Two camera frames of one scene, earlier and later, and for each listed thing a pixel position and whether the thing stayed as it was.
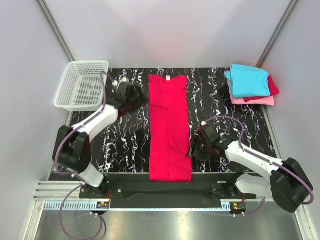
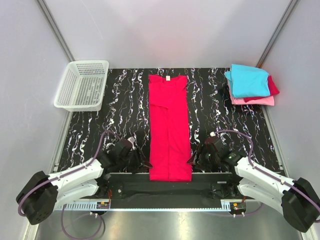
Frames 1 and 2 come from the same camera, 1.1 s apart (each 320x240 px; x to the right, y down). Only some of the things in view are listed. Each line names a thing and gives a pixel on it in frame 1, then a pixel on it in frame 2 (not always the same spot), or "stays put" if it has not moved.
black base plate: x=138 y=186 stays put
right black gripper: x=200 y=156 → x=202 y=166
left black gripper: x=141 y=101 → x=138 y=163
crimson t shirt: x=170 y=139 stays put
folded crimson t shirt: x=273 y=88 stays put
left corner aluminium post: x=54 y=28 stays put
